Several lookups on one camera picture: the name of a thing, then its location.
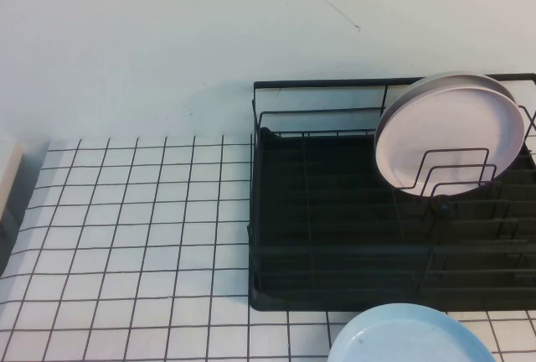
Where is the pink round plate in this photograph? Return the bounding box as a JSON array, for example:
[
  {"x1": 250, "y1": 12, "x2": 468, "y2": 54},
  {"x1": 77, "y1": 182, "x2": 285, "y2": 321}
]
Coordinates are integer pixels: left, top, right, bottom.
[{"x1": 374, "y1": 82, "x2": 526, "y2": 199}]

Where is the black wire dish rack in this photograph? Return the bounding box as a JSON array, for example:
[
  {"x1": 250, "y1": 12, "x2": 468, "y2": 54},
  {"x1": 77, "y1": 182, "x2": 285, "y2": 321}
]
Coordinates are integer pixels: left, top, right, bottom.
[{"x1": 247, "y1": 71, "x2": 536, "y2": 311}]

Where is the grey-pink round plate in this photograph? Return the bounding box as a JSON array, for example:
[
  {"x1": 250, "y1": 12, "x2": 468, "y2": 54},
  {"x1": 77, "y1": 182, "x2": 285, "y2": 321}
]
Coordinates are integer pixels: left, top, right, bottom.
[{"x1": 378, "y1": 70, "x2": 516, "y2": 128}]

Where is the black plastic drip tray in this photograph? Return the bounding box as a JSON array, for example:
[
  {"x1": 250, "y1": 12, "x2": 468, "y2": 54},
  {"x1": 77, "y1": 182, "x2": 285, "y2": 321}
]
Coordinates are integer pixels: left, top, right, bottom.
[{"x1": 247, "y1": 126, "x2": 536, "y2": 313}]

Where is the white black-grid tablecloth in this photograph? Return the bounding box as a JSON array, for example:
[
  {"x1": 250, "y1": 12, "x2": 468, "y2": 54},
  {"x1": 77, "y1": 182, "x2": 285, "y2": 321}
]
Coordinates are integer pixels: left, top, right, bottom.
[{"x1": 0, "y1": 132, "x2": 536, "y2": 362}]

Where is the light blue round plate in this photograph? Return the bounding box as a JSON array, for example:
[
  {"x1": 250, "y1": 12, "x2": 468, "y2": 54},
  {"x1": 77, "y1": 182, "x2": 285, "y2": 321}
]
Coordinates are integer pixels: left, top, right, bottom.
[{"x1": 327, "y1": 303, "x2": 497, "y2": 362}]

